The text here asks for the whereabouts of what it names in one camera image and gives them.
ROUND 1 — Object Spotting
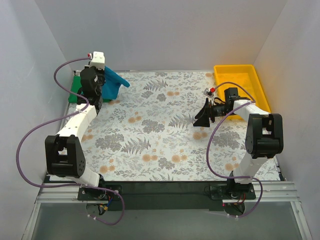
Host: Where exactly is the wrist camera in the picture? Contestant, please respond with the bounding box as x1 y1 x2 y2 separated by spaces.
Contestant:
203 87 216 99
87 51 105 70

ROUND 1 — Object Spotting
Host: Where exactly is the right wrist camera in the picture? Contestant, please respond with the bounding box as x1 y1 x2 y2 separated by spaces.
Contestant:
203 87 216 99

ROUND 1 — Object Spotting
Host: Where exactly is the blue t shirt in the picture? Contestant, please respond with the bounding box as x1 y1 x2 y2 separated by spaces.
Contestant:
101 66 130 101

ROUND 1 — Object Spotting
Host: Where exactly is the aluminium frame rail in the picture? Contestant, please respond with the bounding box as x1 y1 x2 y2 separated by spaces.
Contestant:
22 186 86 240

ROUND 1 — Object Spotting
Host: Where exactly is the floral table cloth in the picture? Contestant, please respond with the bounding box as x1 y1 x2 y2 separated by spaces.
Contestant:
80 72 247 181

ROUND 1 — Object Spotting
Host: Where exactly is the yellow plastic tray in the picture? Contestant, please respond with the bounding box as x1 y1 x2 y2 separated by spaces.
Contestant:
213 64 272 122

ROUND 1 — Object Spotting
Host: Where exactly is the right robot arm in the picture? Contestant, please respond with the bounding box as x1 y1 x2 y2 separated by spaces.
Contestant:
193 86 284 200

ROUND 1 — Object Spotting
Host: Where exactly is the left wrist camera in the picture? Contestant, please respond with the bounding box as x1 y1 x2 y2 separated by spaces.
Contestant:
87 51 105 70

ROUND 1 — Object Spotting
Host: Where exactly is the folded green t shirt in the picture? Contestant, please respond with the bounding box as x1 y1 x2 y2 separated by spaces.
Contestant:
68 75 111 104

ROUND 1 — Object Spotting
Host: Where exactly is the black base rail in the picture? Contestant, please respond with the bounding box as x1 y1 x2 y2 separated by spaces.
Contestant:
77 180 256 211

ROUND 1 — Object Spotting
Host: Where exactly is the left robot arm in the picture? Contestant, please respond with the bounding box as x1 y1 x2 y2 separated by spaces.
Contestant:
44 66 107 200

